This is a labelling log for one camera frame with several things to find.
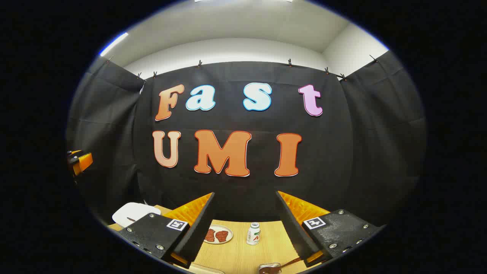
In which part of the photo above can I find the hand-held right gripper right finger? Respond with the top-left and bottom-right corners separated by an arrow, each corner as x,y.
276,191 -> 385,268

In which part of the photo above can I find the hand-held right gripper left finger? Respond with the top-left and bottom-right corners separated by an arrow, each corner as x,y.
119,192 -> 216,269

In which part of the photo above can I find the brown wooden spoon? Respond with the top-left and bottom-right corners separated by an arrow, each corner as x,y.
259,258 -> 302,274

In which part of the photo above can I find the white rice cooker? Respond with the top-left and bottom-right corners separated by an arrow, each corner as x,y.
112,202 -> 161,228

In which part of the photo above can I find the white round plate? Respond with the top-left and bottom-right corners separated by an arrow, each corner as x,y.
204,225 -> 233,244

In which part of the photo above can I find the cream plastic container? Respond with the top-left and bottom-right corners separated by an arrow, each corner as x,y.
189,263 -> 226,274

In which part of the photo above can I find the white drink bottle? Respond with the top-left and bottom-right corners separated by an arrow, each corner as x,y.
247,223 -> 261,245

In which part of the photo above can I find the black backdrop cloth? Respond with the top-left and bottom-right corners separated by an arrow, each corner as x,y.
67,51 -> 427,229

